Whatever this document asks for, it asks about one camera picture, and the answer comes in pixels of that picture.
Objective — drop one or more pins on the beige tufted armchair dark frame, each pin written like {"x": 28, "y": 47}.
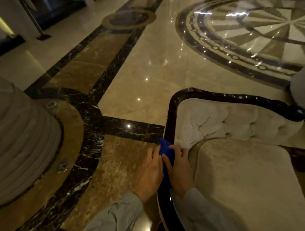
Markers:
{"x": 226, "y": 119}

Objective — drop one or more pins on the beige velvet seat cushion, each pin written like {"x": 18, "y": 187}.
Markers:
{"x": 250, "y": 180}

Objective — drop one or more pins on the person's left forearm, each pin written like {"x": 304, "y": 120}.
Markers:
{"x": 116, "y": 213}

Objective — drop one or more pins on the person's right thumb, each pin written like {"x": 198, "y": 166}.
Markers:
{"x": 167, "y": 163}

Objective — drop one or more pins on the beige fluted column base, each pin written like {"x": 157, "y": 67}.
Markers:
{"x": 23, "y": 142}

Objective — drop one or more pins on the dark metal stanchion post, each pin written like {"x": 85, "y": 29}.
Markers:
{"x": 35, "y": 22}

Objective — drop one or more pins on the person's left thumb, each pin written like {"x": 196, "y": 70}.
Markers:
{"x": 158, "y": 154}

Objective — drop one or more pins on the person's right hand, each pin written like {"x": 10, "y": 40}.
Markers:
{"x": 180, "y": 173}

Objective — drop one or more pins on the person's left hand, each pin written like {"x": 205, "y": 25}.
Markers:
{"x": 147, "y": 176}

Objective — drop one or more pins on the person's right forearm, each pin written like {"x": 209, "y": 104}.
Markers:
{"x": 202, "y": 211}

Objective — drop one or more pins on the round recessed floor light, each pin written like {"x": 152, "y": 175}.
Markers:
{"x": 62, "y": 166}
{"x": 51, "y": 105}

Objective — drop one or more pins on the blue cleaning cloth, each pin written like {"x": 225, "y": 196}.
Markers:
{"x": 166, "y": 148}

